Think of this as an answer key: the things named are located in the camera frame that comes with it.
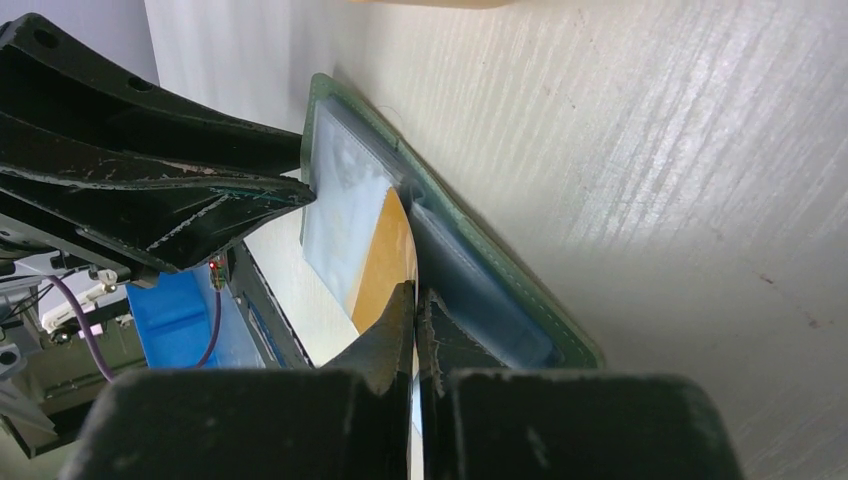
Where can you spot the blue bin in background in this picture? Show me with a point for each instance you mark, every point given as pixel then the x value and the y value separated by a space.
pixel 175 322

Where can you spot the tan oval tray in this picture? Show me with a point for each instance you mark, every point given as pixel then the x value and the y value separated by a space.
pixel 458 4

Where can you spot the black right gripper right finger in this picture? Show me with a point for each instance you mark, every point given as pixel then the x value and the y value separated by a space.
pixel 483 420

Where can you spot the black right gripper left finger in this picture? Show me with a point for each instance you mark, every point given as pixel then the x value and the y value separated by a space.
pixel 348 419

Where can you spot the green leather card holder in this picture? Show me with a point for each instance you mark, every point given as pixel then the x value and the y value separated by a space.
pixel 352 157

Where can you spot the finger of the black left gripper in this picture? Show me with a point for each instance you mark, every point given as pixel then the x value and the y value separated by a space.
pixel 52 81
pixel 129 212

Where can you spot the gold card with stripe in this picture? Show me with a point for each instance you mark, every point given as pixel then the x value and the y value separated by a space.
pixel 391 259

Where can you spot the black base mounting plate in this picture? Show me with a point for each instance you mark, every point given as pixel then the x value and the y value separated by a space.
pixel 270 329

